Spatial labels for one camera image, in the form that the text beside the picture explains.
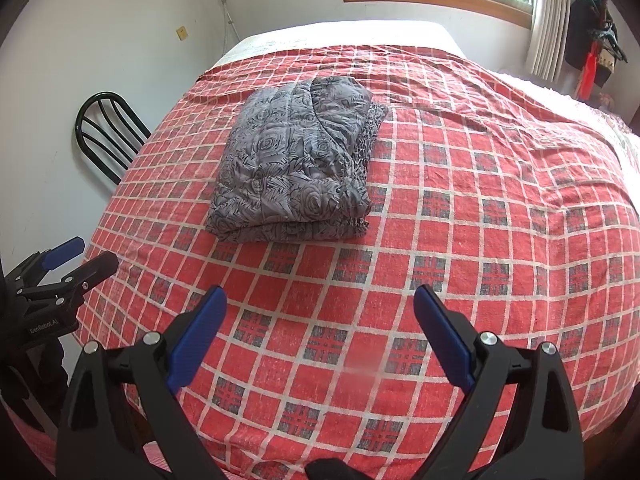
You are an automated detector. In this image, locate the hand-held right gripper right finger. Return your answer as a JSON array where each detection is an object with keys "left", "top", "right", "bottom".
[{"left": 414, "top": 284, "right": 586, "bottom": 480}]

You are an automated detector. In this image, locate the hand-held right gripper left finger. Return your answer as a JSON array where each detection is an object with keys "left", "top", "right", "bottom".
[{"left": 55, "top": 285, "right": 228, "bottom": 480}]

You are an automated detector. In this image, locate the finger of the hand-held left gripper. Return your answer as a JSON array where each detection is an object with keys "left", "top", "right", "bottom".
[
  {"left": 20, "top": 251, "right": 120, "bottom": 307},
  {"left": 12, "top": 236, "right": 86, "bottom": 281}
]

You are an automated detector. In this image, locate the gray quilted floral jacket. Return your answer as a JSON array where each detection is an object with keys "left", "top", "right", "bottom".
[{"left": 205, "top": 76, "right": 390, "bottom": 243}]

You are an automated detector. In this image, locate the red plaid blanket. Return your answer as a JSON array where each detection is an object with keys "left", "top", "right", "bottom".
[{"left": 10, "top": 42, "right": 640, "bottom": 480}]

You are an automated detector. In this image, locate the black metal chair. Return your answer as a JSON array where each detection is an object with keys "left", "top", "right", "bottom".
[{"left": 75, "top": 91, "right": 152, "bottom": 186}]

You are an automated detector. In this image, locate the red hanging ornament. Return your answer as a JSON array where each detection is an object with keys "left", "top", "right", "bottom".
[{"left": 576, "top": 42, "right": 600, "bottom": 101}]

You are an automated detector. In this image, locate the white curtain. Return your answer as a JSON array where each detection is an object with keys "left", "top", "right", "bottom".
[{"left": 525, "top": 0, "right": 573, "bottom": 82}]

